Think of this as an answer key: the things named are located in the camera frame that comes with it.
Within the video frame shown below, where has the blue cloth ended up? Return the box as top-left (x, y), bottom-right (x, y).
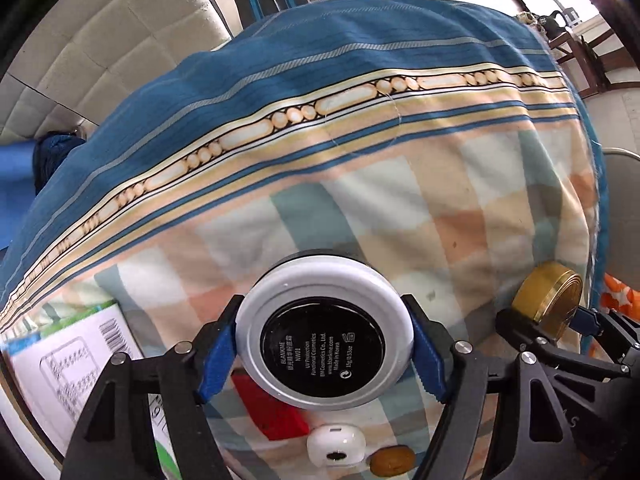
top-left (0, 141), bottom-right (38, 251)

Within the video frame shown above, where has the white earbud case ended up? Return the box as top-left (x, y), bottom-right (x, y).
top-left (306, 423), bottom-right (366, 470)

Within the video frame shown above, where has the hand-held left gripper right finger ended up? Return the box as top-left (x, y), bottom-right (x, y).
top-left (401, 294), bottom-right (572, 480)

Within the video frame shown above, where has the red block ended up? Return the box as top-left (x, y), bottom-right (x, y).
top-left (231, 372), bottom-right (311, 442)

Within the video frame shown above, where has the gold round tin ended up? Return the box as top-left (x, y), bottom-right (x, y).
top-left (511, 261), bottom-right (583, 341)

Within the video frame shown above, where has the orange patterned cloth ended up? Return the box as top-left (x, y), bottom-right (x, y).
top-left (597, 272), bottom-right (640, 317)

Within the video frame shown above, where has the white round cosmetic compact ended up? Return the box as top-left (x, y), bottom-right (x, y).
top-left (235, 250), bottom-right (418, 411)

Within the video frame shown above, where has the white box with barcode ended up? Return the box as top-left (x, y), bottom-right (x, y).
top-left (0, 300), bottom-right (182, 480)

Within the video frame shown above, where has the brown oval disc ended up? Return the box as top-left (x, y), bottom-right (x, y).
top-left (370, 446), bottom-right (417, 477)

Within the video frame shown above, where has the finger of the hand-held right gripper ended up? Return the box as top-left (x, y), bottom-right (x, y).
top-left (576, 306), bottom-right (640, 352)
top-left (494, 307), bottom-right (640, 386)

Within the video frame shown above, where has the blue striped plaid bed sheet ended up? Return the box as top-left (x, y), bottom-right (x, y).
top-left (0, 0), bottom-right (611, 480)

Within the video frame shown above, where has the dark blue garment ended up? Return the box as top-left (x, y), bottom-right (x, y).
top-left (32, 131), bottom-right (88, 193)

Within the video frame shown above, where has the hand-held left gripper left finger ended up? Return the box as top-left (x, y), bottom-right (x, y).
top-left (60, 296), bottom-right (244, 480)

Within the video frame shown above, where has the cream padded headboard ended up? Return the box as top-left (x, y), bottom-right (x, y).
top-left (0, 0), bottom-right (236, 147)

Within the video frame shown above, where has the brown wooden chair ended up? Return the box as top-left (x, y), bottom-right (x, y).
top-left (547, 10), bottom-right (615, 97)

